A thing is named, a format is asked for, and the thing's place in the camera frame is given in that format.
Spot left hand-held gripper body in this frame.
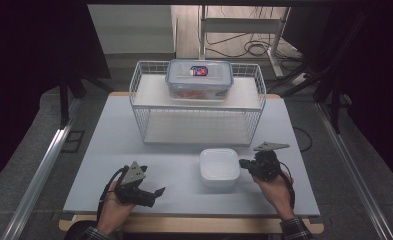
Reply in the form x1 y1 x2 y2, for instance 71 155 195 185
113 160 156 207

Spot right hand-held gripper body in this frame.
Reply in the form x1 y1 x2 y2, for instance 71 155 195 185
248 141 291 182

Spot white lidded plastic container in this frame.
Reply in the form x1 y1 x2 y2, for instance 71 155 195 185
198 148 242 189

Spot white wire shelf rack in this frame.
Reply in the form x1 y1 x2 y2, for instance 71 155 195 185
128 59 268 148

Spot clear container with blue clips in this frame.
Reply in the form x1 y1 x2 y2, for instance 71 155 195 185
164 58 235 101

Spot person's right hand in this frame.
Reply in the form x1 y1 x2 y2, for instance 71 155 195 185
252 170 296 222

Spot person's left hand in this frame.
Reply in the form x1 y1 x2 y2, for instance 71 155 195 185
96 181 136 235

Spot black metal stand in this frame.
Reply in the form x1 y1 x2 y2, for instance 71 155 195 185
280 13 368 135
57 64 116 130

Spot dark curtain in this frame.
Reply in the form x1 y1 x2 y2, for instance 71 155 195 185
0 0 112 195
282 0 393 184

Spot white cabinet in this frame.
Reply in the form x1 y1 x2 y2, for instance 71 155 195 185
87 4 177 55

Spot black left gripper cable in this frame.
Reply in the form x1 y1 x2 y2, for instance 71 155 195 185
96 165 129 222

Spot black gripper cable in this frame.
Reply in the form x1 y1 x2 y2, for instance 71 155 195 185
278 161 297 210
96 165 129 222

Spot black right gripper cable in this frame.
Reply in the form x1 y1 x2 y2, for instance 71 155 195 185
278 161 297 210

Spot black cable loop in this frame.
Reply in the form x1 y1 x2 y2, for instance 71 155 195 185
292 125 314 153

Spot aluminium rail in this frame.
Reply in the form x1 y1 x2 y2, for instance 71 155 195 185
1 99 82 240
314 99 393 240

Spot black floor cables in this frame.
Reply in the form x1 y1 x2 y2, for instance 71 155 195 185
205 31 303 64

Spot white metal desk frame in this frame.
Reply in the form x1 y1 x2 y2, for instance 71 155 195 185
198 4 292 80

